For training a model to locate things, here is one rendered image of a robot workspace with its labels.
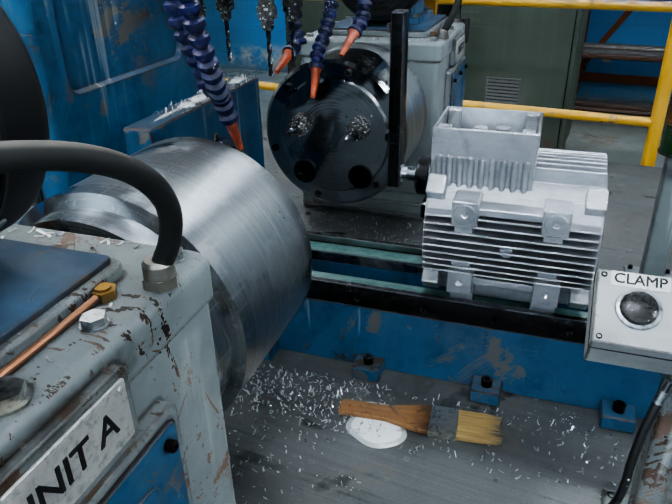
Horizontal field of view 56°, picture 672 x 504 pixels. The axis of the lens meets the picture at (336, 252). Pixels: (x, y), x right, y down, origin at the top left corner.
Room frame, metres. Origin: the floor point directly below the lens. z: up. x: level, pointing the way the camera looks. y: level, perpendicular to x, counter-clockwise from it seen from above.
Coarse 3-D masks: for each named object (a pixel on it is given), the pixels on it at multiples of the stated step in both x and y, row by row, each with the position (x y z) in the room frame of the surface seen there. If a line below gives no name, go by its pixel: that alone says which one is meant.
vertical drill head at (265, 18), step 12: (216, 0) 0.90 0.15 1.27; (228, 0) 0.90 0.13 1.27; (264, 0) 0.79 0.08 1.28; (288, 0) 0.86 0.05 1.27; (204, 12) 0.83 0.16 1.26; (228, 12) 0.90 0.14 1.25; (264, 12) 0.79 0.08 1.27; (276, 12) 0.80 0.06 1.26; (288, 12) 0.87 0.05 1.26; (228, 24) 0.91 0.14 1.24; (264, 24) 0.80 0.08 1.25; (228, 36) 0.91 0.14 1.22; (228, 48) 0.91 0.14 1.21; (228, 60) 0.91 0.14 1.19
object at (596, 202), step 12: (432, 180) 0.71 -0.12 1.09; (444, 180) 0.70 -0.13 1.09; (432, 192) 0.70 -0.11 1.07; (444, 192) 0.70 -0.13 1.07; (588, 192) 0.65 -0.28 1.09; (600, 192) 0.65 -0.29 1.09; (588, 204) 0.64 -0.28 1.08; (600, 204) 0.64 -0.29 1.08; (600, 216) 0.65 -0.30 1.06; (432, 276) 0.70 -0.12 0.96; (576, 300) 0.64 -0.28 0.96; (588, 300) 0.64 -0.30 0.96
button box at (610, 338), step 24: (600, 288) 0.47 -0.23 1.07; (624, 288) 0.47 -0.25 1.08; (648, 288) 0.46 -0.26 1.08; (600, 312) 0.46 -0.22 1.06; (600, 336) 0.44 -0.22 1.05; (624, 336) 0.43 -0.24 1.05; (648, 336) 0.43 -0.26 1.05; (600, 360) 0.45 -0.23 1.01; (624, 360) 0.44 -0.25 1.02; (648, 360) 0.43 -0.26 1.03
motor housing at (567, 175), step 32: (544, 160) 0.71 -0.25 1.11; (576, 160) 0.71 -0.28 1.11; (448, 192) 0.71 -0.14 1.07; (544, 192) 0.68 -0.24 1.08; (576, 192) 0.67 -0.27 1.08; (448, 224) 0.68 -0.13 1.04; (480, 224) 0.67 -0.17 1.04; (512, 224) 0.65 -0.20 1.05; (576, 224) 0.65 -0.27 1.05; (448, 256) 0.68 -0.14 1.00; (480, 256) 0.66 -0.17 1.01; (512, 256) 0.66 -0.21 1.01; (544, 256) 0.64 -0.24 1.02; (576, 256) 0.62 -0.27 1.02; (480, 288) 0.70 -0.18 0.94; (512, 288) 0.65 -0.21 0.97; (576, 288) 0.63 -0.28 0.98
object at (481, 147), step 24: (456, 120) 0.80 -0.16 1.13; (480, 120) 0.80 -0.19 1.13; (504, 120) 0.79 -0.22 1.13; (528, 120) 0.77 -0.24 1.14; (432, 144) 0.72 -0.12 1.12; (456, 144) 0.72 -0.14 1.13; (480, 144) 0.71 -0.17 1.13; (504, 144) 0.70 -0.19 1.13; (528, 144) 0.69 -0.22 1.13; (432, 168) 0.72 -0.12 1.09; (456, 168) 0.72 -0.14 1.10; (480, 168) 0.70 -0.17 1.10; (504, 168) 0.69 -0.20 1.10; (528, 168) 0.69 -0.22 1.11
